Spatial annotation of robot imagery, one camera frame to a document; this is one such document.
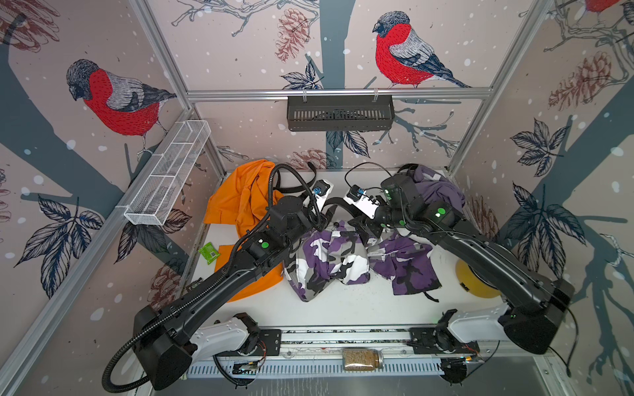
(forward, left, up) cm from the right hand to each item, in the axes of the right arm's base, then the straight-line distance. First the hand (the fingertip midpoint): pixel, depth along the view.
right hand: (355, 210), depth 71 cm
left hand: (+2, +7, +6) cm, 9 cm away
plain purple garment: (+26, -35, -19) cm, 47 cm away
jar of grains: (-34, -3, -24) cm, 41 cm away
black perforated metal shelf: (+53, +4, 0) cm, 53 cm away
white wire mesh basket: (+11, +61, +3) cm, 62 cm away
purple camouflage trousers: (-10, +7, -6) cm, 14 cm away
